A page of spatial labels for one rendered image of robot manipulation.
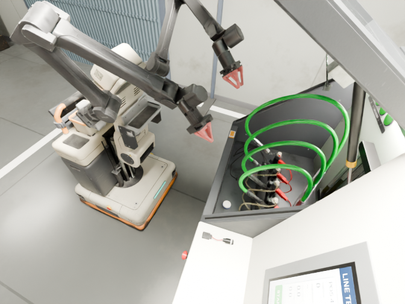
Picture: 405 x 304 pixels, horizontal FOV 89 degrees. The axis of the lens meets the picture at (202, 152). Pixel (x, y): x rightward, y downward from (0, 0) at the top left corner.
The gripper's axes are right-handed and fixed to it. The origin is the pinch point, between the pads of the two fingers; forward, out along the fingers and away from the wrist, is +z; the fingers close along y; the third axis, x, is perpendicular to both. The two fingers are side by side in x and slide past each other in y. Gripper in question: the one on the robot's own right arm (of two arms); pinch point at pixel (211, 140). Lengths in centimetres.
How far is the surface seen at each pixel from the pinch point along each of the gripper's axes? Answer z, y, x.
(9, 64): -222, -381, 64
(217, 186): 23.3, -14.7, -1.0
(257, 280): 37, 14, -30
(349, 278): 20, 45, -31
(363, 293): 19, 47, -33
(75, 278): 39, -131, -73
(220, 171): 20.9, -17.0, 7.1
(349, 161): 10.6, 45.2, -10.7
